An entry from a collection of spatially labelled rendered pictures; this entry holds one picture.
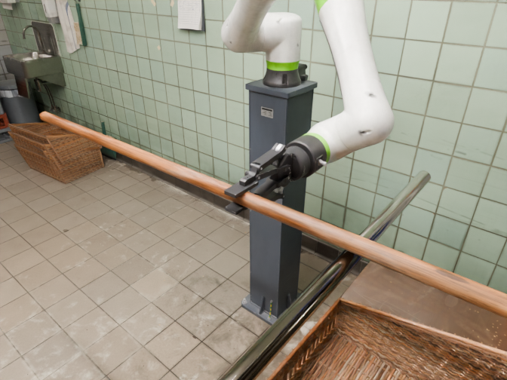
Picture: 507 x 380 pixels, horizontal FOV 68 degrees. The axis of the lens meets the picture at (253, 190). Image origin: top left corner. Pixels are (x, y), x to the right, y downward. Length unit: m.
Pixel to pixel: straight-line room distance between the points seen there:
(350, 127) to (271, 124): 0.63
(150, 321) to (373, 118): 1.62
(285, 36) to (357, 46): 0.51
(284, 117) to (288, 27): 0.31
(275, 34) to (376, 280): 0.96
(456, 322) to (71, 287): 1.96
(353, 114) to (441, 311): 0.83
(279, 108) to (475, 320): 0.99
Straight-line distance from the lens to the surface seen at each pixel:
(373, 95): 0.91
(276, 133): 1.48
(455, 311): 1.50
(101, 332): 2.17
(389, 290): 1.48
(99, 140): 1.07
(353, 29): 0.99
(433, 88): 1.84
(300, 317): 0.54
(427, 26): 1.82
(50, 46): 4.40
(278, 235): 1.70
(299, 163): 0.84
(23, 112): 4.87
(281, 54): 1.44
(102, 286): 2.41
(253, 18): 1.22
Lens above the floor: 1.57
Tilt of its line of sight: 30 degrees down
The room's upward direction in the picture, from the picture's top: straight up
